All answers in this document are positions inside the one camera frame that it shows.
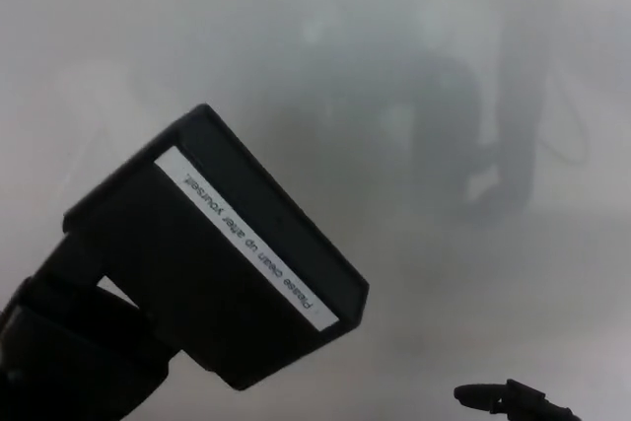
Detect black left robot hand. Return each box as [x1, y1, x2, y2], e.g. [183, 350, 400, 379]
[0, 235, 229, 421]

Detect black magnetic marker holder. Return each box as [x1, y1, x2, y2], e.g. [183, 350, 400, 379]
[62, 103, 371, 378]

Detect white whiteboard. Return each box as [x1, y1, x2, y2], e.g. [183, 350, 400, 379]
[0, 0, 631, 421]

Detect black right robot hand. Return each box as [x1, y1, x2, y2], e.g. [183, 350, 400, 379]
[453, 378, 579, 421]

